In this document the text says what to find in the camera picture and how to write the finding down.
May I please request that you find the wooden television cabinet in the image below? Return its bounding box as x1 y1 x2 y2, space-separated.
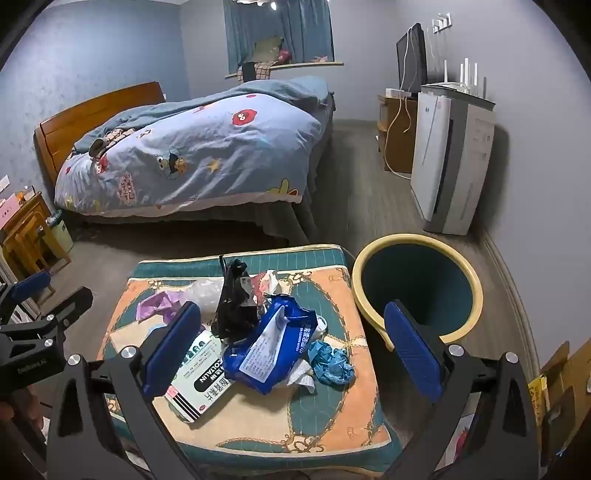
376 92 419 175

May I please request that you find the black plastic bag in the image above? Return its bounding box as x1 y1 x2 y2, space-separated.
210 258 264 344

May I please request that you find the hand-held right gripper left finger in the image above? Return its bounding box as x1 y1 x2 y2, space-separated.
46 301 204 480

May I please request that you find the white medicine box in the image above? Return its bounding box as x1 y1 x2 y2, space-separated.
168 330 236 423

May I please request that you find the yellow packet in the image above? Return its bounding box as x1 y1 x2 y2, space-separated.
527 375 550 425

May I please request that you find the blue wet wipe packet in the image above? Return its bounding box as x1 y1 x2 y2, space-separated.
226 295 319 395

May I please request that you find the patterned quilted cushion mat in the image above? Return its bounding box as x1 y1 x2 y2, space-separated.
95 244 402 472

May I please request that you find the pink box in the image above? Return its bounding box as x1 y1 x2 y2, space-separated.
0 194 19 227

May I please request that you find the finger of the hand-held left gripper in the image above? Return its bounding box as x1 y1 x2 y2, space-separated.
44 286 94 329
0 270 54 319

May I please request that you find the person's left hand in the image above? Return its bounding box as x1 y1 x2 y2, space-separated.
0 391 43 439

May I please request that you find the white air purifier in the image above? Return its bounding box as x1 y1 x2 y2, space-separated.
410 83 497 236

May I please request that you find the black television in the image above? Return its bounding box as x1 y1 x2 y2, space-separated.
396 22 429 95

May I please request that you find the wooden bed frame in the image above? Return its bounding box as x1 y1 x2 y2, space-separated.
34 82 167 185

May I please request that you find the white router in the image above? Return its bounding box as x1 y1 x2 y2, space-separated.
429 58 490 100

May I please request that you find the white cable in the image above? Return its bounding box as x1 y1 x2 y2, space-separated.
385 25 414 175

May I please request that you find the checkered cloth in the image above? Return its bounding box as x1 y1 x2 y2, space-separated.
238 61 273 84

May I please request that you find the cardboard box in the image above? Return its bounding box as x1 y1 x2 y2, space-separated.
538 342 591 467

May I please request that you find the wooden window sill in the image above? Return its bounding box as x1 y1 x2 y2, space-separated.
225 60 345 78

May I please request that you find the yellow teal waste bin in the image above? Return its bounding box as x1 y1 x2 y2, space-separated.
352 233 484 352

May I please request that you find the clear plastic bag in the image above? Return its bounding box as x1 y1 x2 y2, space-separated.
182 279 227 324

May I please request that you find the small green white bin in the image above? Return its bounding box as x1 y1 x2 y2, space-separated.
46 210 75 254

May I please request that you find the grey bed skirt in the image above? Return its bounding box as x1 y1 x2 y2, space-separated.
76 99 335 247

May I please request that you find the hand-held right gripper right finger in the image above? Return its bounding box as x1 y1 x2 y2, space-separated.
383 300 541 480

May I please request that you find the white red wrapper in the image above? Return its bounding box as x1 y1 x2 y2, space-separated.
249 270 294 305

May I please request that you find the bed with cartoon blue duvet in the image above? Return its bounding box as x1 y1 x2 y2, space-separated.
53 76 333 217

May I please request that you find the olive pillow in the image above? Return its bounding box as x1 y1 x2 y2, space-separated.
253 36 283 63

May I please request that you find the purple wrapper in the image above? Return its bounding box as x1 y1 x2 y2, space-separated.
137 290 185 324

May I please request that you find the blue curtain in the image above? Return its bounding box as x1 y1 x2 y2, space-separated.
223 0 335 75

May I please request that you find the blue glove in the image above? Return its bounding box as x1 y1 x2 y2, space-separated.
307 340 356 386

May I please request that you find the wooden nightstand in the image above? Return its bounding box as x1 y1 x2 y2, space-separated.
0 189 72 278

